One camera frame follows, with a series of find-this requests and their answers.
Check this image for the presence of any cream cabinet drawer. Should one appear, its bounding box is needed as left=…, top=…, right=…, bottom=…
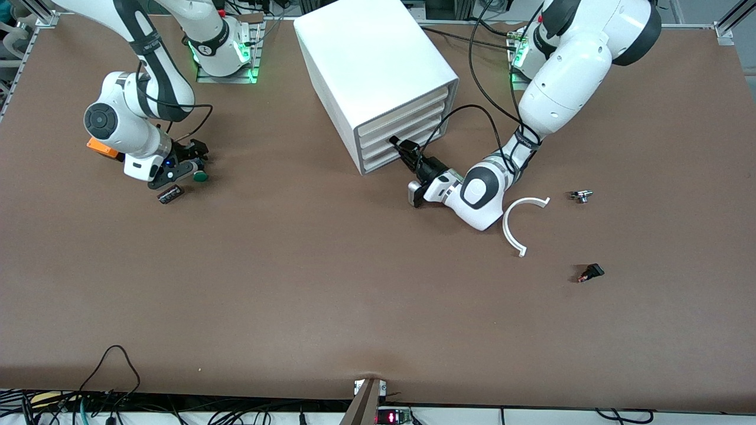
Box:
left=360, top=113, right=445, bottom=162
left=359, top=100, right=448, bottom=150
left=361, top=125, right=444, bottom=174
left=357, top=87, right=449, bottom=138

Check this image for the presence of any white drawer cabinet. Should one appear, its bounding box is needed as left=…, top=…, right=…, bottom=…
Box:
left=294, top=0, right=460, bottom=176

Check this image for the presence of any white half-round pipe clamp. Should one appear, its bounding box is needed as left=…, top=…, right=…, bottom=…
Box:
left=503, top=197, right=550, bottom=258

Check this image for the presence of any small box with red display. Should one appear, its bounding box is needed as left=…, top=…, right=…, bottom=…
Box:
left=376, top=407, right=412, bottom=425

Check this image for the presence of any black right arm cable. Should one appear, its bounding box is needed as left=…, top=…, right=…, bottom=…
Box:
left=135, top=59, right=214, bottom=145

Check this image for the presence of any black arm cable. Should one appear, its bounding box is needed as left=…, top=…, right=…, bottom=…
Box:
left=421, top=0, right=541, bottom=175
left=135, top=59, right=214, bottom=145

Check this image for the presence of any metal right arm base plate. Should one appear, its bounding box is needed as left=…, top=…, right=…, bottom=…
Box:
left=196, top=15, right=262, bottom=84

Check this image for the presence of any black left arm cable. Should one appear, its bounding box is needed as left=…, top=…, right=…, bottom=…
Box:
left=421, top=0, right=541, bottom=175

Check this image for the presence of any long black power cable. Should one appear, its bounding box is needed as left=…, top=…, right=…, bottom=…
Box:
left=413, top=21, right=514, bottom=53

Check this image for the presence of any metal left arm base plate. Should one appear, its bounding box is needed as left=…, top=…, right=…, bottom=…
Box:
left=508, top=28, right=535, bottom=92

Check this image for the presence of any aluminium frame rail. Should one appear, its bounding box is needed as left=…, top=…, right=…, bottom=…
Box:
left=713, top=0, right=756, bottom=47
left=0, top=0, right=60, bottom=122

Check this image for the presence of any looped thin black cable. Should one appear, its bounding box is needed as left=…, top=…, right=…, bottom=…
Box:
left=77, top=345, right=142, bottom=408

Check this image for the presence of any brown camera mount bar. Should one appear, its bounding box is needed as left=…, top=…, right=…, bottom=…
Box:
left=340, top=378, right=387, bottom=425

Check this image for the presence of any curved black floor cable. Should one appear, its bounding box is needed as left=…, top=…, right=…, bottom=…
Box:
left=594, top=408, right=656, bottom=424

